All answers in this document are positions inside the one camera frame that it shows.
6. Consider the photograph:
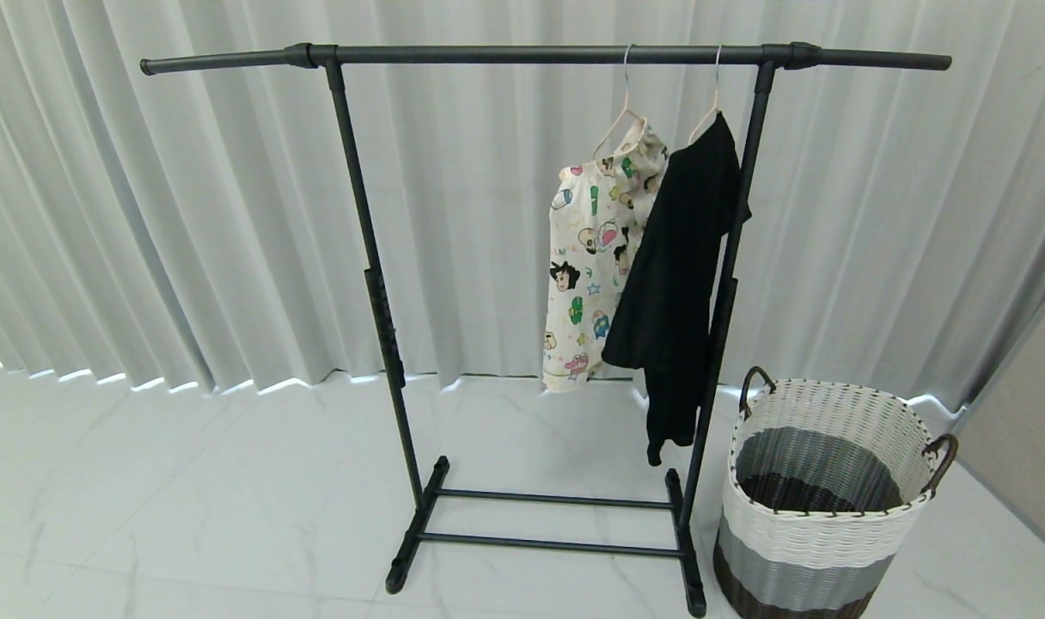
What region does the pink clothes hanger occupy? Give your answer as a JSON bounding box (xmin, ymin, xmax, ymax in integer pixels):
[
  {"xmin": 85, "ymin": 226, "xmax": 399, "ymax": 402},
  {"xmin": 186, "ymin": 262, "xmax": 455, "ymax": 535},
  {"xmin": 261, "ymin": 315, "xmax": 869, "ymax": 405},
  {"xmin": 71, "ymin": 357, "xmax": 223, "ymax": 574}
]
[
  {"xmin": 590, "ymin": 44, "xmax": 649, "ymax": 166},
  {"xmin": 687, "ymin": 44, "xmax": 724, "ymax": 146}
]

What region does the white laundry basket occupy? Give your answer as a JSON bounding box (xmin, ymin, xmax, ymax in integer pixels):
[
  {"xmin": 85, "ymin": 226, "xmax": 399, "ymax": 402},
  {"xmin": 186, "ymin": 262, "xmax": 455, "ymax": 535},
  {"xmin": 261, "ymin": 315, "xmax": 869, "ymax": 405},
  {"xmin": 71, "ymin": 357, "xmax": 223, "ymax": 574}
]
[{"xmin": 712, "ymin": 365, "xmax": 961, "ymax": 619}]

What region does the black garment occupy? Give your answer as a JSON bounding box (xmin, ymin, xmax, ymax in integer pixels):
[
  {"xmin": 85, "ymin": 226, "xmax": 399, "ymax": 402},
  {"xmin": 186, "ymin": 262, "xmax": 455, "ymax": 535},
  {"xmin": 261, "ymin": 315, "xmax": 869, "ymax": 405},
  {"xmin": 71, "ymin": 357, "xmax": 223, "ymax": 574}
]
[{"xmin": 601, "ymin": 111, "xmax": 754, "ymax": 469}]

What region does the cream printed garment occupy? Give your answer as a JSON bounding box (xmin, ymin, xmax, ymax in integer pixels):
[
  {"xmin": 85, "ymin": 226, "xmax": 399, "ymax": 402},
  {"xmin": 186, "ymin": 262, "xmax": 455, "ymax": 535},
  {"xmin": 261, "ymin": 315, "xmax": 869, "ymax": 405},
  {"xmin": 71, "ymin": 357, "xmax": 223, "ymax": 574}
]
[{"xmin": 541, "ymin": 118, "xmax": 670, "ymax": 395}]

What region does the black clothes rack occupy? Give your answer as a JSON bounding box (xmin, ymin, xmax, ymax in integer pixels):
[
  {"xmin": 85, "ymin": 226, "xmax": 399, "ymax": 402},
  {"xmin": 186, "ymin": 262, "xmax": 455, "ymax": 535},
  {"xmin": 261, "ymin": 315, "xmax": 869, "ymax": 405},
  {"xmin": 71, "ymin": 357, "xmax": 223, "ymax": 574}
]
[{"xmin": 139, "ymin": 40, "xmax": 954, "ymax": 619}]

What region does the white curtain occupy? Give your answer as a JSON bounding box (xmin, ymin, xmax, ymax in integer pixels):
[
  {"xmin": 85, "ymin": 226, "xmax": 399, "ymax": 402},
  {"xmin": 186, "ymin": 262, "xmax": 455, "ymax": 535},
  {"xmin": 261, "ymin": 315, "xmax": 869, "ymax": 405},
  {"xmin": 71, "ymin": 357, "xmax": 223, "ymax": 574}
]
[{"xmin": 0, "ymin": 0, "xmax": 1045, "ymax": 414}]

